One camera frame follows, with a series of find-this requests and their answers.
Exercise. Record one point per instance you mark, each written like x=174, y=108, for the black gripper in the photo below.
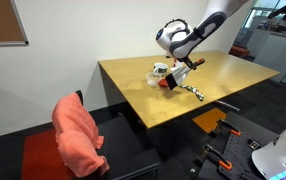
x=188, y=63

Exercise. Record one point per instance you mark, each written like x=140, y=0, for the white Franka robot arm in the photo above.
x=168, y=38

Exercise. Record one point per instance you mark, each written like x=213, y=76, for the white green mug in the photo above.
x=160, y=68

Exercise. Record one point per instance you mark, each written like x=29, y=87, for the red lid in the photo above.
x=163, y=83

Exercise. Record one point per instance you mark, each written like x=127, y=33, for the red bench seat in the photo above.
x=239, y=52

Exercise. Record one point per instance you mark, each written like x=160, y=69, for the silver table foot bar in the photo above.
x=226, y=106

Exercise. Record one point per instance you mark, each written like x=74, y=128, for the grey office cabinet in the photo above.
x=276, y=50

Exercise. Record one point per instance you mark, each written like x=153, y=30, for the black pegboard table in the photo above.
x=239, y=156

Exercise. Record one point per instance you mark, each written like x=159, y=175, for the black chair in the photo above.
x=126, y=150

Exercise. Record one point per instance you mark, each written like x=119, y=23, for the black overhead boom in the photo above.
x=284, y=10

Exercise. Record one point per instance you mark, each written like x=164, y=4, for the salmon red towel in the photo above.
x=76, y=136

